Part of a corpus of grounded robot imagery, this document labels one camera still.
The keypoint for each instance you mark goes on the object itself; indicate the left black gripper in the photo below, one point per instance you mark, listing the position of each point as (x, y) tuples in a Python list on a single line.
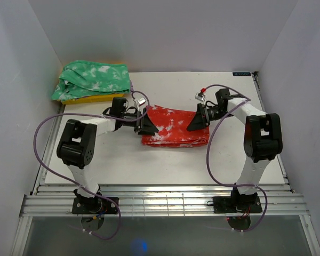
[(144, 126)]

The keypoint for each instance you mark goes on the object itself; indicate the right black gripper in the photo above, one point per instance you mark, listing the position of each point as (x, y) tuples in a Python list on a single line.
[(199, 122)]

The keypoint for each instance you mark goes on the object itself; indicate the red tie-dye trousers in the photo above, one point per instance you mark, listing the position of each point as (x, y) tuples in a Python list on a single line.
[(172, 129)]

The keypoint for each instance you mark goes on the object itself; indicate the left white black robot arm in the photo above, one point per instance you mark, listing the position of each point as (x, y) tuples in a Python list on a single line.
[(77, 144)]

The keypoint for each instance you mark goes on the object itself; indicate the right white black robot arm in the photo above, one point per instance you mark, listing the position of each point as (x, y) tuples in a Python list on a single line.
[(262, 143)]

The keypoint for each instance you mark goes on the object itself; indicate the yellow folded trousers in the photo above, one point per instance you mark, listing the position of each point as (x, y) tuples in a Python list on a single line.
[(82, 100)]

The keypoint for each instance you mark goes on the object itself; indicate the green tie-dye trousers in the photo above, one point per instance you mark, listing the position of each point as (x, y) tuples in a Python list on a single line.
[(96, 77)]

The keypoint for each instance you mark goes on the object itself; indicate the purple folded garment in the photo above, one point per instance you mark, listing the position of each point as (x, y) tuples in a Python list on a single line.
[(131, 87)]

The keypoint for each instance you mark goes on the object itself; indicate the dark table label sticker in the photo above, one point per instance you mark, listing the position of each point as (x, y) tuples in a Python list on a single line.
[(241, 74)]

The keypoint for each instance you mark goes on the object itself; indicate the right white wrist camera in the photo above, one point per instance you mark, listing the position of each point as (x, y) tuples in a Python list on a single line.
[(200, 96)]

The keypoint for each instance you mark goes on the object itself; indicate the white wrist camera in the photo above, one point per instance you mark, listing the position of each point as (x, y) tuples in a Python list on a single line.
[(200, 96), (139, 102)]

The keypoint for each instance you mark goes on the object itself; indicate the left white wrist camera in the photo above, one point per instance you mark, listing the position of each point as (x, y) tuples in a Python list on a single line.
[(139, 102)]

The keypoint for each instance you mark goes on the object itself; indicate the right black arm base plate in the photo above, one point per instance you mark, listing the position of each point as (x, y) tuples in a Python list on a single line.
[(224, 204)]

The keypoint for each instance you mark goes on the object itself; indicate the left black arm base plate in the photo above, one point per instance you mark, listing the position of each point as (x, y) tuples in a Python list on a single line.
[(93, 205)]

